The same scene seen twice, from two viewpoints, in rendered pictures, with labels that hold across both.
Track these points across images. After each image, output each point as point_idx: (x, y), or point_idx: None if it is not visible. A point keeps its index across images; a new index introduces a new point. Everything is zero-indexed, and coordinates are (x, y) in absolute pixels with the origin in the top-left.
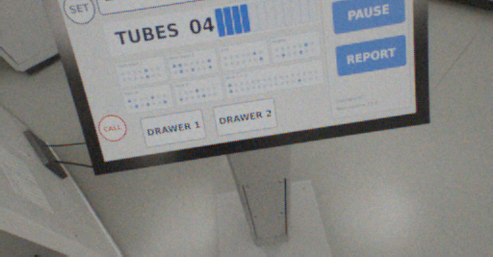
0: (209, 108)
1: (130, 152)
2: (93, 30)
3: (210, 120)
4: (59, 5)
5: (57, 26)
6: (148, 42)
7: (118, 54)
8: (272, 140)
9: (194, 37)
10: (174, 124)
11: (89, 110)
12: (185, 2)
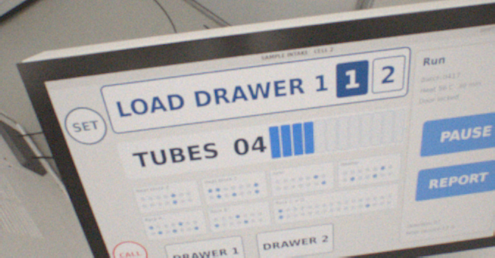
0: (251, 234)
1: None
2: (104, 151)
3: (251, 246)
4: (59, 122)
5: (57, 147)
6: (177, 164)
7: (138, 178)
8: None
9: (238, 158)
10: (207, 250)
11: (100, 236)
12: (230, 119)
